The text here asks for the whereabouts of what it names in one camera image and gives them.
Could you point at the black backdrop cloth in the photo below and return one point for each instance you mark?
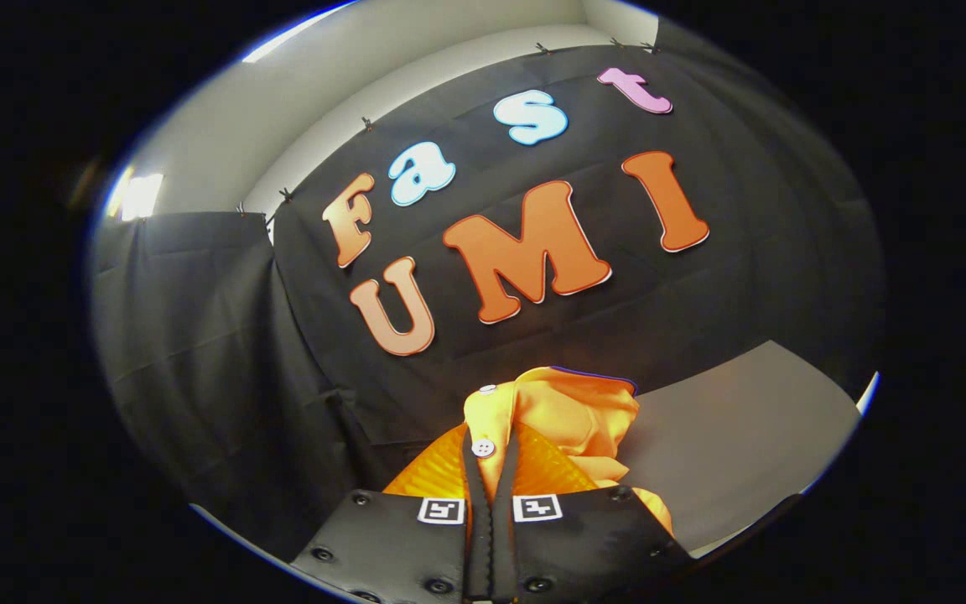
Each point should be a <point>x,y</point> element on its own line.
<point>240,352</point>

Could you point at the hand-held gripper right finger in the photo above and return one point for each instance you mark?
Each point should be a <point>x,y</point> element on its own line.
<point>584,545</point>

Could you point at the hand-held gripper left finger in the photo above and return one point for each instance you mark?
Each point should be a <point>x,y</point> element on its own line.
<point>403,545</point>

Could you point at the orange buttoned shirt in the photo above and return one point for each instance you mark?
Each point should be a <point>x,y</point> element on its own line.
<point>575,415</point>

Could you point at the grey box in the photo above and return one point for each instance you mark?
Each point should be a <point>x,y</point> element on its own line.
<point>743,436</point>

